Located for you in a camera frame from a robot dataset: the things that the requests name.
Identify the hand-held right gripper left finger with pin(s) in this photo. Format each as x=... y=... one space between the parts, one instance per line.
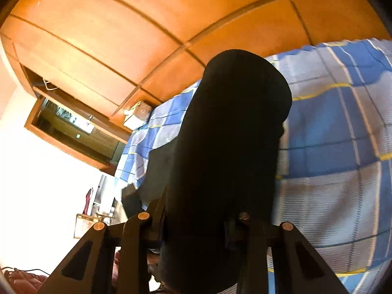
x=156 y=220

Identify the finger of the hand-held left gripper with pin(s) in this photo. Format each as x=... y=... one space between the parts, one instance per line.
x=131 y=202

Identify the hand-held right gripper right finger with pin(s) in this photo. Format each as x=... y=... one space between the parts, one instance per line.
x=229 y=235

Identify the black embroidered pants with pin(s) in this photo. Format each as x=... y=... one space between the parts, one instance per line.
x=229 y=144

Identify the white cabinet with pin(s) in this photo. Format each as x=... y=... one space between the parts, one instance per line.
x=105 y=193

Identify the red hanging item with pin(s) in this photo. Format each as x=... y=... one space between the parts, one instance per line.
x=88 y=202

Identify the white patterned tissue box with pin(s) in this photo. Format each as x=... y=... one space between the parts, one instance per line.
x=137 y=116

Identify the wood framed glass door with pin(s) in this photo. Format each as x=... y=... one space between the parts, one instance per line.
x=70 y=128

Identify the red cloth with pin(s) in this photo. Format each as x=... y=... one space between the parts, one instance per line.
x=21 y=284

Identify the blue plaid bed sheet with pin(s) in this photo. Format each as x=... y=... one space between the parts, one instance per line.
x=330 y=134

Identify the wooden wardrobe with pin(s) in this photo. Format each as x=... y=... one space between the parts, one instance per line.
x=153 y=21

